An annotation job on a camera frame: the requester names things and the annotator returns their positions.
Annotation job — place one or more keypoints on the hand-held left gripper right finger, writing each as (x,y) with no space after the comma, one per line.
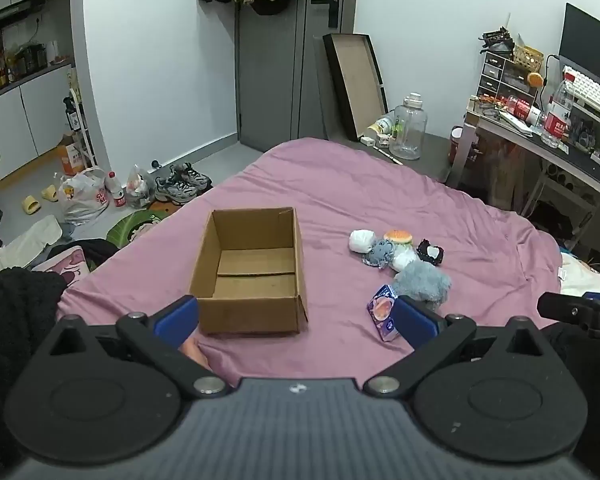
(412,322)

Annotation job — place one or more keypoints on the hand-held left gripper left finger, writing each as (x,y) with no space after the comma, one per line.
(177,317)

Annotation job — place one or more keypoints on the purple snack packet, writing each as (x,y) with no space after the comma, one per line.
(381,307)

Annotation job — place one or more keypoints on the large grey fluffy plush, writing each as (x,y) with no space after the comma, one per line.
(425,282)

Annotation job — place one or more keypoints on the small white soft bundle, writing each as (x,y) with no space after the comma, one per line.
(405,260)

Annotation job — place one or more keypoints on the black pouch with white heart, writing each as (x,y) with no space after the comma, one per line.
(431,252)

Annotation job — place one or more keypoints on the small blue-grey plush toy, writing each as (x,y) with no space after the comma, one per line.
(379,255)

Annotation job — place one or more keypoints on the brown cardboard box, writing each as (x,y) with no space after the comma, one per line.
(255,317)

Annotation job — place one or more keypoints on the burger plush toy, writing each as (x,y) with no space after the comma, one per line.
(397,236)

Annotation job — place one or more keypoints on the clear bubble wrap bundle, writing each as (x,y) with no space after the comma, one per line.
(362,241)

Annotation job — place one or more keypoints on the white bedding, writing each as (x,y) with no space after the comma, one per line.
(587,275)

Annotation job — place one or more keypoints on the green floor mat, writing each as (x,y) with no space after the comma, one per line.
(135,225)

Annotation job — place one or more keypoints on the pink printed cushion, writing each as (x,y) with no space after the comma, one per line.
(65,265)

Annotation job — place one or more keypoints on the grey sneaker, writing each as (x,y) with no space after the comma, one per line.
(195,177)
(172,191)

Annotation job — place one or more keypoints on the clear plastic bag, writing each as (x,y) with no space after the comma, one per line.
(140,187)

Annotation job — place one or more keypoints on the red label plastic bottle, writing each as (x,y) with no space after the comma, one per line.
(116,192)

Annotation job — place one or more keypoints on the pink bed sheet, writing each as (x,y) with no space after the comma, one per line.
(380,185)

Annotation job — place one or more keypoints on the black top desk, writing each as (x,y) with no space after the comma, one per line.
(555,152)

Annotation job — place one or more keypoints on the white plastic bag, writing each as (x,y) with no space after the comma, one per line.
(82,195)

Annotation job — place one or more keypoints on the black fleece garment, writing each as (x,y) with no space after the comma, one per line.
(15,310)

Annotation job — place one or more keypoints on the white pen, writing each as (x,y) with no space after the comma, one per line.
(389,155)

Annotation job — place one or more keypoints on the white cloth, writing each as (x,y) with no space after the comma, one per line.
(25,245)

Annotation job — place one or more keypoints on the yellow slipper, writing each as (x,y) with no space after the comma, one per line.
(31,205)
(50,193)

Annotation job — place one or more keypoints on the red white mug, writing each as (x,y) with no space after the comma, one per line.
(456,147)

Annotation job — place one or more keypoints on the red label water bottle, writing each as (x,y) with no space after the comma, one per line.
(557,120)

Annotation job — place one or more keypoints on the small white box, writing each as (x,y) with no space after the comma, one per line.
(367,140)

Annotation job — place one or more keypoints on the orange cardboard box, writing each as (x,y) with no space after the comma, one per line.
(72,157)

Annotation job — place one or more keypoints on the clear plastic water jug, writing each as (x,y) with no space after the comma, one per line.
(408,127)

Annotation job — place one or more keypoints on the white yellow snack cup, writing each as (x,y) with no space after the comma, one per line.
(381,126)

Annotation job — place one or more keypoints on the white keyboard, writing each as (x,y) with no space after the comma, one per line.
(592,91)

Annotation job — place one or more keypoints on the white drawer organizer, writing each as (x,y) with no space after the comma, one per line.
(500,77)

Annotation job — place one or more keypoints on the black framed tray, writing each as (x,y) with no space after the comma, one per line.
(355,80)

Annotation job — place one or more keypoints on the wicker basket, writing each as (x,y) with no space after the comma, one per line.
(528,58)

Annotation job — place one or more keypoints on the white kitchen cabinet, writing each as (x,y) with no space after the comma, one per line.
(25,115)

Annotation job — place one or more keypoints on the grey door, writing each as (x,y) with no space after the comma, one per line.
(270,70)

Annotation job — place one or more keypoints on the black monitor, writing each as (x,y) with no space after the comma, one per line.
(587,40)

